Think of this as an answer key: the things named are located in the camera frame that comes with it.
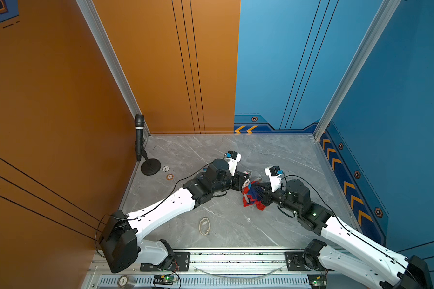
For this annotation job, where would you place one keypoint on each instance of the silver tape roll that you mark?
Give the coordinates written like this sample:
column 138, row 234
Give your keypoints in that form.
column 126, row 282

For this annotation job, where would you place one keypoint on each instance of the red and blue cloth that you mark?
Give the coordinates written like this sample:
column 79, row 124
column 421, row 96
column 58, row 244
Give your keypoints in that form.
column 253, row 195

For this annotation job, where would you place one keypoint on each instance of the black microphone on stand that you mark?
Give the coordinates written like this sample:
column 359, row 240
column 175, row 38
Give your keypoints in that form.
column 151, row 166

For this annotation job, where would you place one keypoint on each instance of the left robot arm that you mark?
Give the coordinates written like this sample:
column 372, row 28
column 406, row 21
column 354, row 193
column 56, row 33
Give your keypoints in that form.
column 123, row 240

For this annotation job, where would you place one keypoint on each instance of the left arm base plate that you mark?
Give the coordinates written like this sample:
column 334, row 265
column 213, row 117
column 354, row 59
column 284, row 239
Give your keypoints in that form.
column 179, row 263

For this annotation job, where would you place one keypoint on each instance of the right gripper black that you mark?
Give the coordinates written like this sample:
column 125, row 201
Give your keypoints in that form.
column 267, row 193

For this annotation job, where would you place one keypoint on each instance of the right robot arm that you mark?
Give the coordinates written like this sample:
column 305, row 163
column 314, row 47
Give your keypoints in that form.
column 343, row 249

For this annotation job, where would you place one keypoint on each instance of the green circuit board right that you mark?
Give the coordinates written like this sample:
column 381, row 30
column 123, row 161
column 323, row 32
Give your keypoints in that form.
column 317, row 281

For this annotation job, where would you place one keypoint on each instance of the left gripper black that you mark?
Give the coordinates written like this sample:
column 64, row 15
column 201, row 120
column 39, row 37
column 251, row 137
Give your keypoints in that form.
column 239, row 182

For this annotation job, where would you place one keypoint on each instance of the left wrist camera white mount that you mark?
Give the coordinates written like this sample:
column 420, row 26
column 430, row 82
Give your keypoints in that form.
column 233, row 158

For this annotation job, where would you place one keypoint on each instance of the green circuit board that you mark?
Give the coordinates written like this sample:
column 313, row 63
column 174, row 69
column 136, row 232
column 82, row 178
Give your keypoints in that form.
column 317, row 281
column 165, row 281

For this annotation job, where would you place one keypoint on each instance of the brown round disc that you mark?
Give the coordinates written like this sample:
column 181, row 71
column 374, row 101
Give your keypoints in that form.
column 170, row 176

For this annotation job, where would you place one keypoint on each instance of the green circuit board left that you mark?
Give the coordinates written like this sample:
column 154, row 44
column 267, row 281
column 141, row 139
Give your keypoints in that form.
column 165, row 281

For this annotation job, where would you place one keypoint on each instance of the pink white watch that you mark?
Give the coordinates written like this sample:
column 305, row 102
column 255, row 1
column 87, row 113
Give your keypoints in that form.
column 246, row 184

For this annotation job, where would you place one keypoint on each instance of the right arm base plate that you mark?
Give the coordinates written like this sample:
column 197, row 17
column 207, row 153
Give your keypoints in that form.
column 295, row 262

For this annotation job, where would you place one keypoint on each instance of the beige band watch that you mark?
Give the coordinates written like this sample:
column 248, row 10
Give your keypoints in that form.
column 204, row 226

